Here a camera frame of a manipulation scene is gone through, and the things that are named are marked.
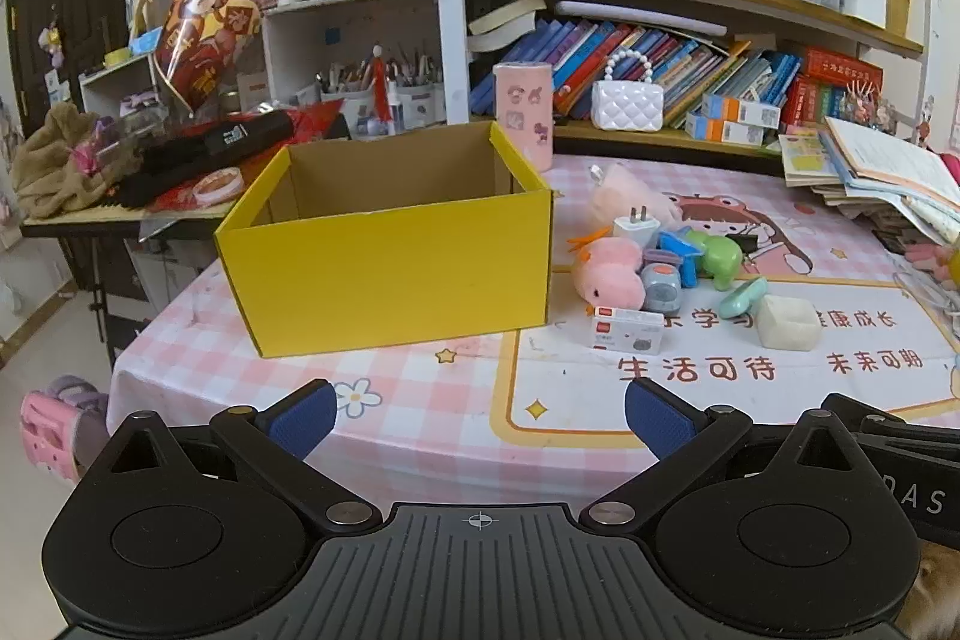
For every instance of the black side table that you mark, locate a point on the black side table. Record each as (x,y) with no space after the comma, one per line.
(75,227)

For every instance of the pink axolotl plush toy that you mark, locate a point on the pink axolotl plush toy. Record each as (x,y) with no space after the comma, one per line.
(607,280)

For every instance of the brown plush cloth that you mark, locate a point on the brown plush cloth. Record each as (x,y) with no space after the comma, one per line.
(52,160)

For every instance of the white charger plug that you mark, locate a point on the white charger plug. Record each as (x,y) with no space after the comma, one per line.
(634,231)

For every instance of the yellow cardboard box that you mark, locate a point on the yellow cardboard box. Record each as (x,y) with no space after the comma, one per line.
(390,280)

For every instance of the teal plastic clip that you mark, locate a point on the teal plastic clip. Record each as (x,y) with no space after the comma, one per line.
(742,299)

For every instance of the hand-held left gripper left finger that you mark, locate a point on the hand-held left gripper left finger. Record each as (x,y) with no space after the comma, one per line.
(304,419)

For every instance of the orange white small box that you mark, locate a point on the orange white small box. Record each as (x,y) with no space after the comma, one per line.
(720,132)
(742,110)

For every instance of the pink fluffy plush ball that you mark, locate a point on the pink fluffy plush ball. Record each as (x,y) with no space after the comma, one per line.
(622,197)

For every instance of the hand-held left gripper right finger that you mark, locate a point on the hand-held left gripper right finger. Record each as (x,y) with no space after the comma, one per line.
(660,419)

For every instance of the pink cartoon box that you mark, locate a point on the pink cartoon box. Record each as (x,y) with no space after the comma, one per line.
(523,115)

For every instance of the red white figurine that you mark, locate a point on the red white figurine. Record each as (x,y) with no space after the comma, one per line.
(381,85)

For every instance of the purple grey toy car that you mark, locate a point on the purple grey toy car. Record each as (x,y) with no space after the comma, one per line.
(661,289)

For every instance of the red foil figure decoration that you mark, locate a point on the red foil figure decoration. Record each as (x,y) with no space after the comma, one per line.
(202,33)

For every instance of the white quilted pearl handbag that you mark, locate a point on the white quilted pearl handbag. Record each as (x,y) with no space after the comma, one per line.
(626,108)

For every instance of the white shelf unit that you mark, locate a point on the white shelf unit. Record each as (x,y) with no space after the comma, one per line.
(352,21)

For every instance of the small blue charger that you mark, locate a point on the small blue charger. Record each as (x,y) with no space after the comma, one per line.
(675,257)

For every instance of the pink tape roll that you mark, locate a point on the pink tape roll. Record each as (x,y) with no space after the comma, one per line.
(202,184)

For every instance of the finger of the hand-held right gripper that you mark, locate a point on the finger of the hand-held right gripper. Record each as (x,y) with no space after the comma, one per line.
(862,413)

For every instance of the small doll figurines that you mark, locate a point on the small doll figurines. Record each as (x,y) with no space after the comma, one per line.
(870,104)

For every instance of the pink purple shoe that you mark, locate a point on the pink purple shoe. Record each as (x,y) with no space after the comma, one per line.
(52,430)

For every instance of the small white box red label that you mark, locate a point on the small white box red label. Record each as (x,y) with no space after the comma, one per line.
(630,332)

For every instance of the row of blue books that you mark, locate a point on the row of blue books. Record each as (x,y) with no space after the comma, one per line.
(675,63)

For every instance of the black umbrella pouch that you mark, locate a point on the black umbrella pouch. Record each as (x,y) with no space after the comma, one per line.
(225,141)

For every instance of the white square block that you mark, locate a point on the white square block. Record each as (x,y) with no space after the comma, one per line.
(787,325)

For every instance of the beige thick book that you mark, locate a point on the beige thick book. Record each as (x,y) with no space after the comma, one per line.
(502,21)

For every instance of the pile of open books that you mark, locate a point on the pile of open books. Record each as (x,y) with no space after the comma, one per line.
(877,160)

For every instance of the black binder clip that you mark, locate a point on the black binder clip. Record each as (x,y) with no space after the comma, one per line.
(754,244)

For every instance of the thick red books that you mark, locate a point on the thick red books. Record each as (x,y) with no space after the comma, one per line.
(832,85)

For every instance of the white pen holder with pens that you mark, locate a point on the white pen holder with pens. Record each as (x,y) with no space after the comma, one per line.
(349,111)
(416,104)

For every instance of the wooden bookshelf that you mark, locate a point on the wooden bookshelf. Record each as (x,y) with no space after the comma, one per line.
(448,10)

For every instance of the green toy with blue cap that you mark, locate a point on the green toy with blue cap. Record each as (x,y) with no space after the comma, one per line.
(720,257)

